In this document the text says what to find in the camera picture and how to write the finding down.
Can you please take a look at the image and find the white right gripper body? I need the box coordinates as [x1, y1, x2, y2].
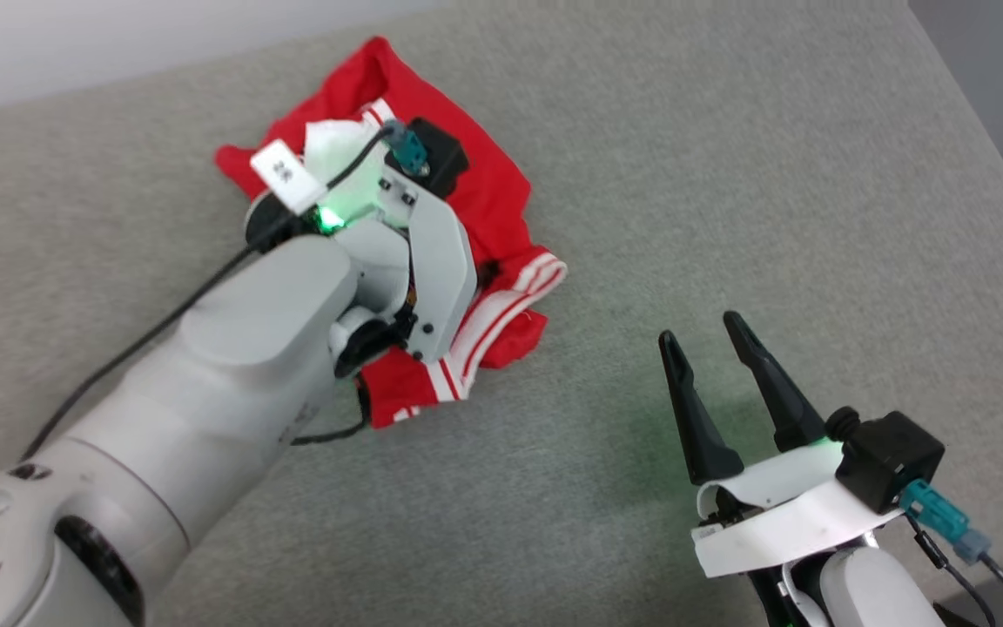
[691, 442, 903, 627]

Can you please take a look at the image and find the red basketball jersey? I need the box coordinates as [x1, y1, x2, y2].
[214, 35, 569, 429]

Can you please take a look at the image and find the thin black cable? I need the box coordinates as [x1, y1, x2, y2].
[21, 122, 398, 462]
[291, 379, 374, 447]
[905, 516, 1003, 627]

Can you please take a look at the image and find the white cable label tag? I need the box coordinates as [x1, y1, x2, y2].
[251, 139, 326, 215]

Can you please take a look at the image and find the teal cable connector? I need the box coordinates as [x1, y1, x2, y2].
[899, 479, 994, 564]
[380, 120, 429, 178]

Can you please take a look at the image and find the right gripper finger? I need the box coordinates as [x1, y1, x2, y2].
[658, 329, 744, 487]
[722, 310, 830, 453]

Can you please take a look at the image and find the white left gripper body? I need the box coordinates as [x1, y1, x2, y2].
[303, 120, 421, 234]

